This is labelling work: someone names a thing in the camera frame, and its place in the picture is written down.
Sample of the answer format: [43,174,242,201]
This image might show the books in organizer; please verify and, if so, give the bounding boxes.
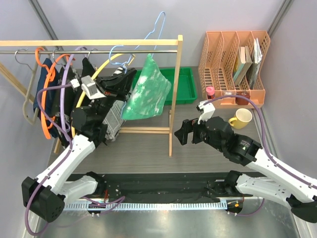
[232,38,263,89]

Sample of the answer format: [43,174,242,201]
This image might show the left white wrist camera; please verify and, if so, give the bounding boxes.
[70,75,106,100]

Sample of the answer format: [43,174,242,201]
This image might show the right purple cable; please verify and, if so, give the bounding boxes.
[205,95,317,218]

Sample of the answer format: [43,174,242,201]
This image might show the pink capped bottle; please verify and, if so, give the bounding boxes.
[206,86,215,100]

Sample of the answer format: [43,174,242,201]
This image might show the black white patterned trousers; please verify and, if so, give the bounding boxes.
[51,64,82,134]

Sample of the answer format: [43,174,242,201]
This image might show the navy blue trousers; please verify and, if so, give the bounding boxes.
[33,58,59,139]

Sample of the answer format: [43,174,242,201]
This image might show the green plastic tray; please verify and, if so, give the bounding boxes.
[131,67,198,106]

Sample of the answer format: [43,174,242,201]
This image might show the green white trousers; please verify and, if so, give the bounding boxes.
[121,54,171,120]

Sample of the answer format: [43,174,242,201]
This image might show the wooden clothes rack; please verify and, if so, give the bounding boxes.
[0,35,183,157]

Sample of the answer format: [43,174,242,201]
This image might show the newspaper print trousers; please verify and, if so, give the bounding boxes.
[103,93,130,141]

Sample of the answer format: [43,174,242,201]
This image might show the dark red jar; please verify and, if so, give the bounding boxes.
[235,91,250,106]

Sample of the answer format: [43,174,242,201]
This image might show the purple plastic hanger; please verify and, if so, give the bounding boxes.
[59,46,87,133]

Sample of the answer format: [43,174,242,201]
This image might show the orange plastic file organizer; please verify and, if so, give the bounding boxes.
[198,31,270,108]

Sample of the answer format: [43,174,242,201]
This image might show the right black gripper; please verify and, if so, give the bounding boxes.
[174,113,225,153]

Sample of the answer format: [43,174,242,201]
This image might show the orange plastic hanger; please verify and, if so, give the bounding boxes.
[35,47,60,139]

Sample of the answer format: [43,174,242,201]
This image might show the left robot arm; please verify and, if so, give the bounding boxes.
[22,68,137,223]

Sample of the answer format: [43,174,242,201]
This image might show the yellow plastic hanger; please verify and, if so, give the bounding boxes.
[71,54,135,137]

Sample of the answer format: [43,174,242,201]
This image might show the yellow mug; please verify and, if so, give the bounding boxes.
[228,108,253,129]

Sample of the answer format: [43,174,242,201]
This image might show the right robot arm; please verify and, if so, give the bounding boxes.
[174,117,317,223]

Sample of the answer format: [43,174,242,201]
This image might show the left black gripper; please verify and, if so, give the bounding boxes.
[91,68,135,124]

